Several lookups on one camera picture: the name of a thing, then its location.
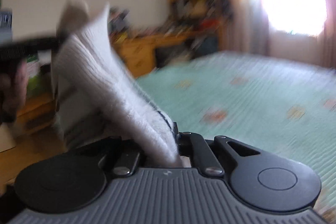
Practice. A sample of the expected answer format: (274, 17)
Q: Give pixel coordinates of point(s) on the wooden bookshelf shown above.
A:
(197, 1)

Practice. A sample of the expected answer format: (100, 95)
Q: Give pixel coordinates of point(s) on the green quilted bed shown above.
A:
(249, 108)

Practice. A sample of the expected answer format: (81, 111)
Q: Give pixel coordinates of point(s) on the white black-striped knit sweater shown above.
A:
(105, 82)

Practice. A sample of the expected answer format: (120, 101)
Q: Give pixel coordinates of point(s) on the wooden desk with drawers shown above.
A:
(136, 53)

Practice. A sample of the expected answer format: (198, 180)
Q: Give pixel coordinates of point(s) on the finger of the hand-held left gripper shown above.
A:
(31, 46)

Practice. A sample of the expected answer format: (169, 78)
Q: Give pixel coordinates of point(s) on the person's left hand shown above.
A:
(14, 92)

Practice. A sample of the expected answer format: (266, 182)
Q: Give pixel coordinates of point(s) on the pink curtain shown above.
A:
(244, 3)
(328, 43)

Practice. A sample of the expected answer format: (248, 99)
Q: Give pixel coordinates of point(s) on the wooden stool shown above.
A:
(36, 113)

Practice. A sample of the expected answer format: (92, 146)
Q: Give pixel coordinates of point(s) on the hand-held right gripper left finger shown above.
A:
(128, 158)

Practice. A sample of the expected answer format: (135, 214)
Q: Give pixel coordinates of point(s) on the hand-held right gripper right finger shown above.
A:
(187, 144)

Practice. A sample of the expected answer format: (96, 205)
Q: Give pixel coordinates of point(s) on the green bag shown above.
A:
(36, 77)

